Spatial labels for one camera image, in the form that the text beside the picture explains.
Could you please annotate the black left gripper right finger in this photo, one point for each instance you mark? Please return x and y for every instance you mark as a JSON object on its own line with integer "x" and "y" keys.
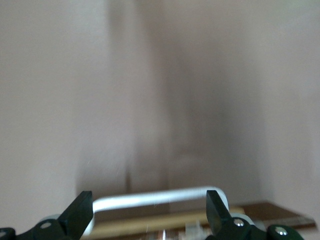
{"x": 217, "y": 215}

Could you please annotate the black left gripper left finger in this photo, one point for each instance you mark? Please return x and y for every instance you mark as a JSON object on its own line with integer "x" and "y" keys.
{"x": 75, "y": 217}

